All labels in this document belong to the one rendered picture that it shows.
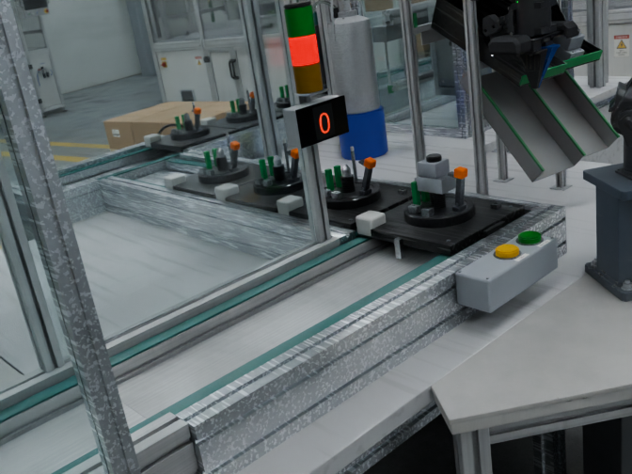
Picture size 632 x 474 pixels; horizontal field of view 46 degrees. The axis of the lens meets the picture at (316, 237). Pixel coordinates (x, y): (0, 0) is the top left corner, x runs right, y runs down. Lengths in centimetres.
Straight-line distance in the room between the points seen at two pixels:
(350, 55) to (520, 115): 80
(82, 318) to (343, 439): 43
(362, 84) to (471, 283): 123
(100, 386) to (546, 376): 65
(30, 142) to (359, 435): 59
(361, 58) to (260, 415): 153
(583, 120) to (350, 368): 95
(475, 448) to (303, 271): 46
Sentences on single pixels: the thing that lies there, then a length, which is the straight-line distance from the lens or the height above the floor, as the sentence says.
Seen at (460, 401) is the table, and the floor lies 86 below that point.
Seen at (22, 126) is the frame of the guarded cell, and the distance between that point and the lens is 75.
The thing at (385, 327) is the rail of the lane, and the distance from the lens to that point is 117.
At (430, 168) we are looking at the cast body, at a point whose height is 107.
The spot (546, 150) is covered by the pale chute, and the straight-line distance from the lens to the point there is 168.
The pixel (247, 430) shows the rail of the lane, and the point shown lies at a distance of 103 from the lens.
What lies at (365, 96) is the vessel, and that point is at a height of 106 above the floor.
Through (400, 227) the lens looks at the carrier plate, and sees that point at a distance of 147.
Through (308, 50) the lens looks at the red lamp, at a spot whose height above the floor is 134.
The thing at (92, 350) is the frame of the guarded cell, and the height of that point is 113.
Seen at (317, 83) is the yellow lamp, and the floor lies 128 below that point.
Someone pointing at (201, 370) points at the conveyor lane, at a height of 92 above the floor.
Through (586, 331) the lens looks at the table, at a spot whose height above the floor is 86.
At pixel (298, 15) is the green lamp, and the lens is 134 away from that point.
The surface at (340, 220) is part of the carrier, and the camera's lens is 154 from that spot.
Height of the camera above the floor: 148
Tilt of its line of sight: 20 degrees down
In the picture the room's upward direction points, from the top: 9 degrees counter-clockwise
